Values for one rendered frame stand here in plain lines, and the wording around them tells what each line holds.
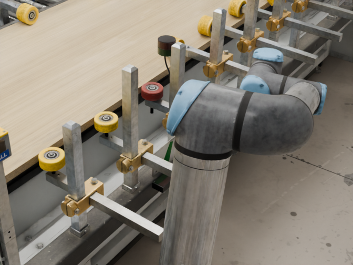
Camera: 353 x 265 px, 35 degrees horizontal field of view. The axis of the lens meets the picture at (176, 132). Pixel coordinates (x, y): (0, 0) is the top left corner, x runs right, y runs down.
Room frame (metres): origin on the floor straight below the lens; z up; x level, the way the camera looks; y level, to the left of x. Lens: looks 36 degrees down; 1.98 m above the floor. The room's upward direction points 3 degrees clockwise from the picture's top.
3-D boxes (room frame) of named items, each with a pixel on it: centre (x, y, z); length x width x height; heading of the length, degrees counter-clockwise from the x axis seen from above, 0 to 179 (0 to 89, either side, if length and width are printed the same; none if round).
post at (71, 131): (1.23, 0.28, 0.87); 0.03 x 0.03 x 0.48; 57
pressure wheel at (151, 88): (1.75, 0.10, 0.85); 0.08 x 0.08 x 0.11
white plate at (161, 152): (1.61, 0.00, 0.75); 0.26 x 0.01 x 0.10; 147
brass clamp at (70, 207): (1.25, 0.27, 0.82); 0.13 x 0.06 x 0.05; 147
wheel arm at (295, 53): (2.08, -0.31, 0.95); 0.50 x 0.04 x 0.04; 57
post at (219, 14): (1.86, -0.13, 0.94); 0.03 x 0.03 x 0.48; 57
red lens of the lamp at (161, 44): (1.67, 0.05, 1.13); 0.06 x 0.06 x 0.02
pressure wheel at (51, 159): (1.34, 0.37, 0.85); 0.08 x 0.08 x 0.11
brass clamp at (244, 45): (2.09, -0.28, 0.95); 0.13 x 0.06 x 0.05; 147
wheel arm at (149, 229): (1.23, 0.21, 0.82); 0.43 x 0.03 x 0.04; 57
